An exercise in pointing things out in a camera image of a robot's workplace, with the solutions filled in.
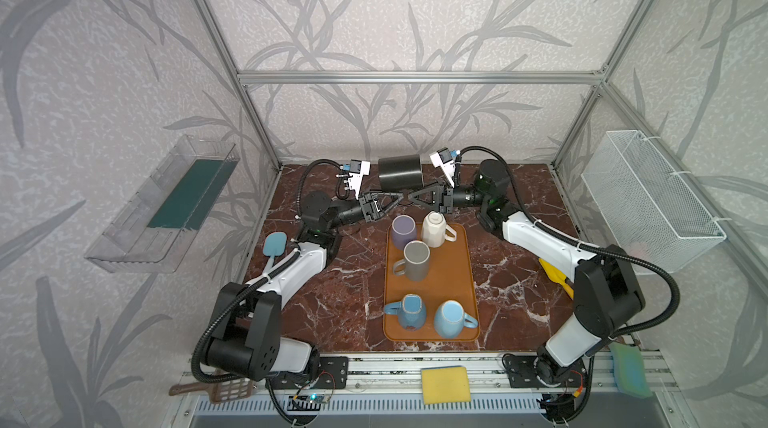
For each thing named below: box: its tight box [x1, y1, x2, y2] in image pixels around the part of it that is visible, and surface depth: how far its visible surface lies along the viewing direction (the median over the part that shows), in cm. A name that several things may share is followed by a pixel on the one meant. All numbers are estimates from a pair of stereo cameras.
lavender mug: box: [391, 214, 417, 251], surface depth 94 cm
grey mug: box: [392, 240, 431, 282], surface depth 86 cm
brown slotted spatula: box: [169, 379, 252, 403], surface depth 72 cm
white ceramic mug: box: [421, 210, 457, 248], surface depth 93 cm
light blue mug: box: [433, 300, 479, 339], surface depth 76 cm
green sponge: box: [609, 342, 653, 399], surface depth 73 cm
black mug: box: [378, 154, 424, 193], surface depth 68 cm
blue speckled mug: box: [383, 294, 427, 331], surface depth 80 cm
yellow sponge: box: [421, 365, 472, 405], surface depth 72 cm
